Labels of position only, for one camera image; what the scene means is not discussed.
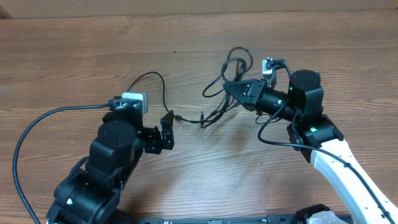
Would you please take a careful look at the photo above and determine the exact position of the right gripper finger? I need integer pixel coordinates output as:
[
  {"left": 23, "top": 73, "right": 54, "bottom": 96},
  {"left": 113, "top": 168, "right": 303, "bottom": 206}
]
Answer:
[
  {"left": 223, "top": 79, "right": 259, "bottom": 93},
  {"left": 230, "top": 91, "right": 254, "bottom": 108}
]

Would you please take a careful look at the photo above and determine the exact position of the thick black USB cable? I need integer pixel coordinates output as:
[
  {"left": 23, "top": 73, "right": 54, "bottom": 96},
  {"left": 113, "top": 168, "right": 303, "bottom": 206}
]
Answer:
[{"left": 200, "top": 46, "right": 254, "bottom": 129}]

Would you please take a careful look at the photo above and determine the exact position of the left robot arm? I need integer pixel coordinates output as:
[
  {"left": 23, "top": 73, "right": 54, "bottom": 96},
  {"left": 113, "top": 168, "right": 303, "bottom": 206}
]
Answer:
[{"left": 47, "top": 108, "right": 174, "bottom": 223}]

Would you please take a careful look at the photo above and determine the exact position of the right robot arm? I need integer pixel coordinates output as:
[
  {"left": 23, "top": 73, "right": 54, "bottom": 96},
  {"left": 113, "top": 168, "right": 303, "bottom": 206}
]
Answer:
[{"left": 223, "top": 70, "right": 397, "bottom": 223}]

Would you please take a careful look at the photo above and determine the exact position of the right camera cable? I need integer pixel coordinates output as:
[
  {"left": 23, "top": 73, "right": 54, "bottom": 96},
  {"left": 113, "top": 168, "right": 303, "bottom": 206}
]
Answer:
[{"left": 257, "top": 60, "right": 396, "bottom": 224}]

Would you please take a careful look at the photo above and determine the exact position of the camera cable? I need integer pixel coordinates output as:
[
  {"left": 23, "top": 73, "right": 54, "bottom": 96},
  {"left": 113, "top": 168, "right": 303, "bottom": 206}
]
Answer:
[
  {"left": 12, "top": 103, "right": 111, "bottom": 224},
  {"left": 257, "top": 60, "right": 396, "bottom": 224}
]

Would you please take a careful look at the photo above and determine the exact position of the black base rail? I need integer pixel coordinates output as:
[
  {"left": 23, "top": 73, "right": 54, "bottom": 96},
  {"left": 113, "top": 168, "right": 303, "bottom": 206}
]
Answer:
[{"left": 118, "top": 203, "right": 354, "bottom": 224}]

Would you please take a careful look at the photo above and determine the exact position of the left camera cable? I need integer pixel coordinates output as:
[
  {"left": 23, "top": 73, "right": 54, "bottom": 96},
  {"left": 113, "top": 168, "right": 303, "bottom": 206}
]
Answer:
[{"left": 12, "top": 103, "right": 111, "bottom": 224}]

